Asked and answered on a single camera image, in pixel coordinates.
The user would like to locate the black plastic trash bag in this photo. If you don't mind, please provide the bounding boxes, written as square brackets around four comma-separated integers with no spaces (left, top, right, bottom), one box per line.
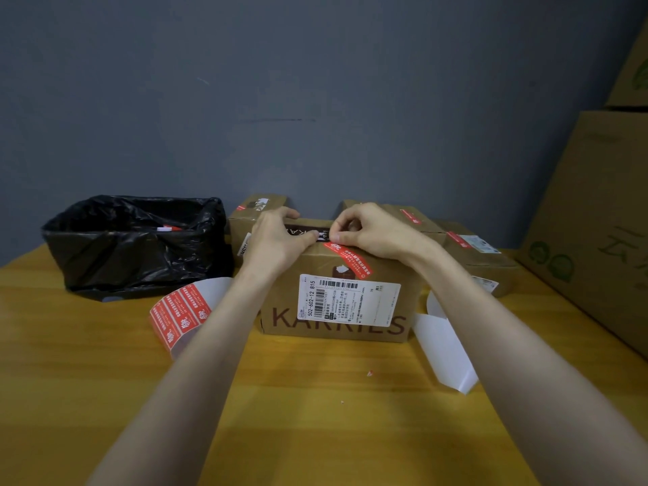
[41,195,234,303]

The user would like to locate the white backing paper strip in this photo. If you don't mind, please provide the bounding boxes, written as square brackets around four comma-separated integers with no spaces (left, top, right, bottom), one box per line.
[412,290,479,396]

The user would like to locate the long brown cardboard box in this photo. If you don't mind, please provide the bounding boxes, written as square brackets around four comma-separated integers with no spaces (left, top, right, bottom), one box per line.
[435,219,520,298]

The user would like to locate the red sticker label strip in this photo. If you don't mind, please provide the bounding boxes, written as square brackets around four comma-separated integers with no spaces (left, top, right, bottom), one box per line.
[149,277,234,360]

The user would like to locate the person's left hand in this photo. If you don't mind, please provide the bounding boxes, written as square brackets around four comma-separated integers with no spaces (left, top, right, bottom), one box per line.
[240,206,321,281]

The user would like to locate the white shipping label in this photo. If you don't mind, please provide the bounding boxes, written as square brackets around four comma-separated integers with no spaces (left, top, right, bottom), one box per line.
[297,273,402,328]

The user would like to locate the box with black tape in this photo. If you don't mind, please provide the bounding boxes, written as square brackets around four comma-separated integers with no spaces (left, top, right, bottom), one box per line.
[258,217,424,344]

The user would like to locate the person's right hand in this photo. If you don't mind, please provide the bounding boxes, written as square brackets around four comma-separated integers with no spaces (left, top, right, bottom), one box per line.
[323,202,436,269]

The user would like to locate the person's left forearm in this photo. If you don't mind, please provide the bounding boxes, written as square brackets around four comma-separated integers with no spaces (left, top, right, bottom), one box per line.
[88,263,274,486]

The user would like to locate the person's right forearm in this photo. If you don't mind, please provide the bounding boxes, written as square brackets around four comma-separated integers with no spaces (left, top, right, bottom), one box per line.
[410,247,648,486]

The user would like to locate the large green printed carton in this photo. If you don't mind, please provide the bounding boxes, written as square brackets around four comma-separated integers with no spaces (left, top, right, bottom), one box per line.
[516,111,648,360]
[605,24,648,109]

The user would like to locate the white barcode label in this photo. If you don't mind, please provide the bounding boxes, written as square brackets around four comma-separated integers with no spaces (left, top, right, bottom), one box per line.
[459,234,502,254]

